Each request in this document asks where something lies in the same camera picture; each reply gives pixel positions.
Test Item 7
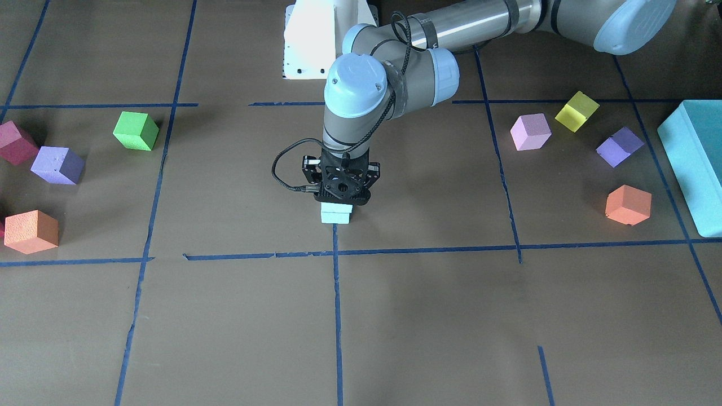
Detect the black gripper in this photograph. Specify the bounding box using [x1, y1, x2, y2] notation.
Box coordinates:
[302, 150, 381, 195]

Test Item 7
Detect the light blue block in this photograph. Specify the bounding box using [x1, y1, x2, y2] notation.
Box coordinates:
[320, 201, 354, 215]
[320, 211, 351, 224]

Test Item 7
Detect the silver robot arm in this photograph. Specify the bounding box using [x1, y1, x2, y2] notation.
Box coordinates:
[289, 1, 675, 205]

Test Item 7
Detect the pink foam block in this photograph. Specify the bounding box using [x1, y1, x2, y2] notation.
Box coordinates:
[510, 113, 552, 151]

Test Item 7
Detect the green foam block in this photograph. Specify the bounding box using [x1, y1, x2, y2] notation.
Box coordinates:
[113, 111, 159, 151]

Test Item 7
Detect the yellow foam block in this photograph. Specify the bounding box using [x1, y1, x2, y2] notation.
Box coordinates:
[554, 91, 599, 132]

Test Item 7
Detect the purple block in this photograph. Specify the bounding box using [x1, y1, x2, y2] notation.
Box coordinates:
[596, 127, 644, 168]
[30, 146, 85, 185]

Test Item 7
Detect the orange block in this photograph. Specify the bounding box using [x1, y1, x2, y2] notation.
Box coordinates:
[3, 210, 59, 254]
[604, 185, 652, 226]

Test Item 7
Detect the crimson block near tray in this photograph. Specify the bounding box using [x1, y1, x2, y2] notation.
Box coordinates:
[1, 121, 39, 165]

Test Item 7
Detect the teal plastic bin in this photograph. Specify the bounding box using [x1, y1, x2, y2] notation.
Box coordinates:
[658, 99, 721, 237]

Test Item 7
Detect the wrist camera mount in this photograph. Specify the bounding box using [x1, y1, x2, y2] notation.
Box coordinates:
[314, 165, 371, 206]

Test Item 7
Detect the white pedestal column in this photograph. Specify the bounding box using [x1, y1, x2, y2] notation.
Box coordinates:
[282, 1, 379, 80]

